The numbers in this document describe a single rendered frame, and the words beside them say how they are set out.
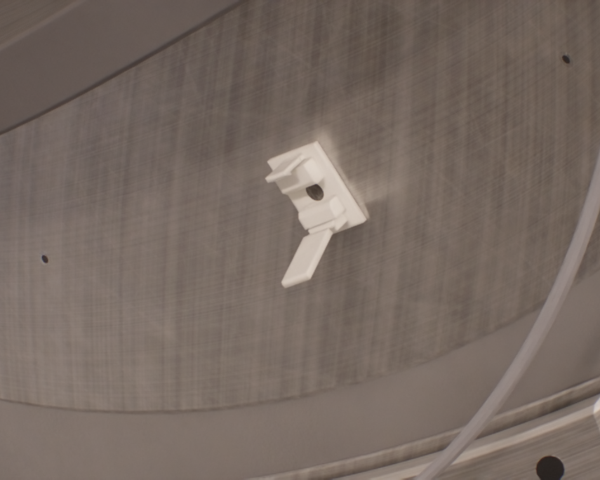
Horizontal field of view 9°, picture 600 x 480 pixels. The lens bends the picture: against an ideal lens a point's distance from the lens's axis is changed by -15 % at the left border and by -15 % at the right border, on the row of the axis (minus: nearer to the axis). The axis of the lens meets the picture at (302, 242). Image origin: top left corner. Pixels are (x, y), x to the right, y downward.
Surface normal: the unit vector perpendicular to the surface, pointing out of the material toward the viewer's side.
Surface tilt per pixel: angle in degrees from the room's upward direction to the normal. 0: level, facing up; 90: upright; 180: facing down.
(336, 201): 49
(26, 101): 90
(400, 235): 90
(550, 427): 56
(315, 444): 90
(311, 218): 90
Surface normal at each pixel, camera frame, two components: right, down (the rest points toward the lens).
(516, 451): -0.50, 0.50
